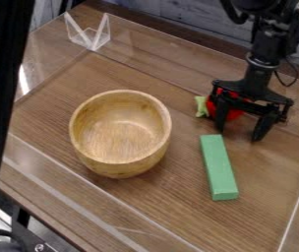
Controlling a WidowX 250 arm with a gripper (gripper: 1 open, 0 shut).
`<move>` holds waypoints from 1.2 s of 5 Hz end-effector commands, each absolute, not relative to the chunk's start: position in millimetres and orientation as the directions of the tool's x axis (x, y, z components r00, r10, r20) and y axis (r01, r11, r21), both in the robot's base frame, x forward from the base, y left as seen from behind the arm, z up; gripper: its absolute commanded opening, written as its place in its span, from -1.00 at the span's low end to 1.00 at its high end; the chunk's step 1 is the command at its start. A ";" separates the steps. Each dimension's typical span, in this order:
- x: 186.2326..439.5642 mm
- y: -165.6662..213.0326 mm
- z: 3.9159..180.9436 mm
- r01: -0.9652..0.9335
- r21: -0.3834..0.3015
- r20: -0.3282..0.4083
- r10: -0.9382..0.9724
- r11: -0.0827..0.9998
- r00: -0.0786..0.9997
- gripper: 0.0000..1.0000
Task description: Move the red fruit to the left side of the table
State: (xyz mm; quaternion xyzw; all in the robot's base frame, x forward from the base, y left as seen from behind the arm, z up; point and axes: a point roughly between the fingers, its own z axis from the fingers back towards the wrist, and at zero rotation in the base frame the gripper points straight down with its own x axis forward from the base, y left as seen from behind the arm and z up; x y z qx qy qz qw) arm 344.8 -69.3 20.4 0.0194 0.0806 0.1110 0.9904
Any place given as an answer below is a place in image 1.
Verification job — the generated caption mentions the wooden bowl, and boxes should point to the wooden bowl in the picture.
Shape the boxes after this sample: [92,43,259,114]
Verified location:
[68,90,172,179]

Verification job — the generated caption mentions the green rectangular block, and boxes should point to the green rectangular block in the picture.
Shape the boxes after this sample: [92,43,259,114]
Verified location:
[199,135,239,201]

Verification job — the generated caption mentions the red plush strawberry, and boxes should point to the red plush strawberry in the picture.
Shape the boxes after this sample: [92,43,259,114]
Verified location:
[192,87,251,122]

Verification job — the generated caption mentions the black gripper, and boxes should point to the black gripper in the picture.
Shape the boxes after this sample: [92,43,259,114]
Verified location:
[208,56,294,142]

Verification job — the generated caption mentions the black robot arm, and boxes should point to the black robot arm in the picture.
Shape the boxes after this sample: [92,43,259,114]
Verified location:
[208,0,299,142]

